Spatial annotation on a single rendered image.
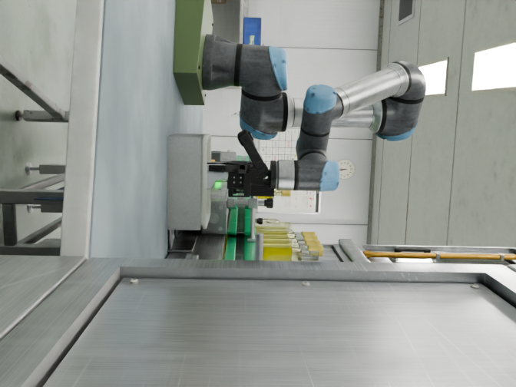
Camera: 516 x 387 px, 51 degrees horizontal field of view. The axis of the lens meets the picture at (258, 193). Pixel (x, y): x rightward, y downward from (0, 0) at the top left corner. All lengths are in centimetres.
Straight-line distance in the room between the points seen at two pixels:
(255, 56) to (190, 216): 48
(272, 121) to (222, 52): 24
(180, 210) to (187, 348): 87
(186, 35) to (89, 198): 80
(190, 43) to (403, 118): 66
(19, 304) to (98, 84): 31
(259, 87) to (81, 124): 87
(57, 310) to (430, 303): 35
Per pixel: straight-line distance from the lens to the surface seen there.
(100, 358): 43
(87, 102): 70
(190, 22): 142
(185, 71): 137
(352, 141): 759
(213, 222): 147
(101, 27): 74
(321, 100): 130
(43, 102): 215
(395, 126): 166
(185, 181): 127
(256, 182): 132
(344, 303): 54
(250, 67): 148
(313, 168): 130
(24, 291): 55
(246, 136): 130
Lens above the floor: 93
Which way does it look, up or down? 1 degrees up
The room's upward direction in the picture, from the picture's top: 91 degrees clockwise
